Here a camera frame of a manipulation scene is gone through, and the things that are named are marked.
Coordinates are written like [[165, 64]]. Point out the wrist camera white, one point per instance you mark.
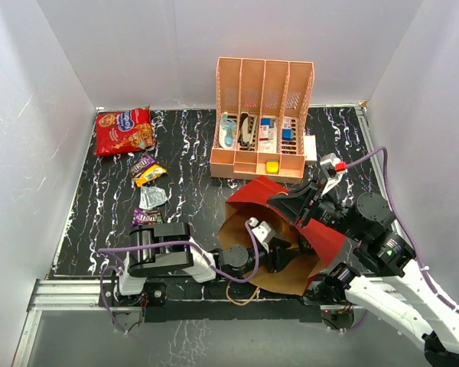
[[261, 231], [333, 169]]

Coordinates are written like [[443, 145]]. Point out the white box beside organizer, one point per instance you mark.
[[310, 150]]

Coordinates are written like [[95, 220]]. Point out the yellow snack packet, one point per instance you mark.
[[150, 174]]

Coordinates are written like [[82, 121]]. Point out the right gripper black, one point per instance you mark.
[[296, 204]]

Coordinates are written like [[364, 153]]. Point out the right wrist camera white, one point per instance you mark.
[[333, 169]]

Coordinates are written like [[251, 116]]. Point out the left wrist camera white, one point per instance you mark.
[[261, 231]]

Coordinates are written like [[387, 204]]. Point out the blue eraser block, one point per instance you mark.
[[287, 134]]

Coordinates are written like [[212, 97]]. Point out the pink desk organizer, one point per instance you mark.
[[278, 89]]

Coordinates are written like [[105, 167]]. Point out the red cookie snack bag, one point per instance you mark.
[[122, 132]]

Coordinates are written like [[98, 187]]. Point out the black stapler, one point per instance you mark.
[[247, 131]]

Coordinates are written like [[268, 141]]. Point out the white red card box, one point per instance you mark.
[[268, 129]]

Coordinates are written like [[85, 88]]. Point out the red paper bag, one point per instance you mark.
[[318, 245]]

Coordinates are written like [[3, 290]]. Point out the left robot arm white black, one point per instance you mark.
[[162, 248]]

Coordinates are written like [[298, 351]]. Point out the purple brown candy packet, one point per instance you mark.
[[141, 165]]

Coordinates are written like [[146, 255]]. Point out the blue tape dispenser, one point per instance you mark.
[[227, 131]]

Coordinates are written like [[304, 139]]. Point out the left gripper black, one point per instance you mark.
[[278, 254]]

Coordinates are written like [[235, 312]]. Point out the yellow sticky notes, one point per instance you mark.
[[272, 166]]

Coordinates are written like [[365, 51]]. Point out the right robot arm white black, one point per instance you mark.
[[425, 316]]

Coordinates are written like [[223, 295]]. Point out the silver foil snack packet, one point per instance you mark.
[[152, 197]]

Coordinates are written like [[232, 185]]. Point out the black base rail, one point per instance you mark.
[[176, 298]]

